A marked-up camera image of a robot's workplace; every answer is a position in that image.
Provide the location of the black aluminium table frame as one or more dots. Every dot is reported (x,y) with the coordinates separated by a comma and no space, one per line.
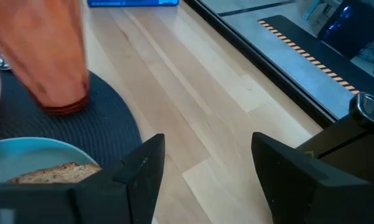
(267,67)

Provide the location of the round dark woven placemat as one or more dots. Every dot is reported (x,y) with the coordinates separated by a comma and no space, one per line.
(105,127)

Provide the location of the pale green plate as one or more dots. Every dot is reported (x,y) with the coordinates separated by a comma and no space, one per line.
(28,155)

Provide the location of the black mat with hazard stripes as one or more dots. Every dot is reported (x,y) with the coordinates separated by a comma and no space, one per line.
(345,67)

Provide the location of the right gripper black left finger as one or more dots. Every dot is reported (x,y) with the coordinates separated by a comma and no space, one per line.
(130,193)

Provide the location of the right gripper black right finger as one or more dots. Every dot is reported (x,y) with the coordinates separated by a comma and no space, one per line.
(305,196)

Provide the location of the dark blue glossy object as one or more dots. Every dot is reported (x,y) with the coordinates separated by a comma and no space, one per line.
(351,25)

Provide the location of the orange translucent cup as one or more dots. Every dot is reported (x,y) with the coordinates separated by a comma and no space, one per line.
(43,53)

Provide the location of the silver metal spoon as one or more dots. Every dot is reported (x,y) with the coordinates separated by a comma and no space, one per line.
(1,62)

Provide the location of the slice of brown toast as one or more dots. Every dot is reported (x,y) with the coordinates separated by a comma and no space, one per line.
(59,174)

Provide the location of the Honey Bunches cereal box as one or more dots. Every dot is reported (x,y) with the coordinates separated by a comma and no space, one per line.
(130,2)

